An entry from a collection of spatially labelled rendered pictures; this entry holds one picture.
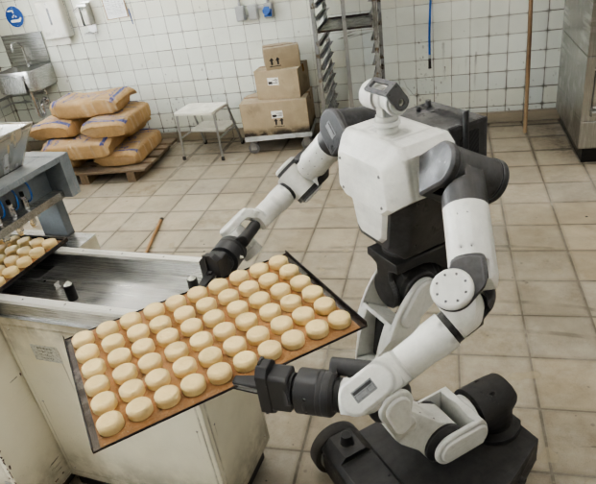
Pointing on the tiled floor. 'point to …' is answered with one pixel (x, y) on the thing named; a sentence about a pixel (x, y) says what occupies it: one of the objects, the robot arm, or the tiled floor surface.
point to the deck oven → (590, 79)
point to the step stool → (207, 122)
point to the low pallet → (89, 171)
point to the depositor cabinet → (13, 404)
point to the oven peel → (528, 65)
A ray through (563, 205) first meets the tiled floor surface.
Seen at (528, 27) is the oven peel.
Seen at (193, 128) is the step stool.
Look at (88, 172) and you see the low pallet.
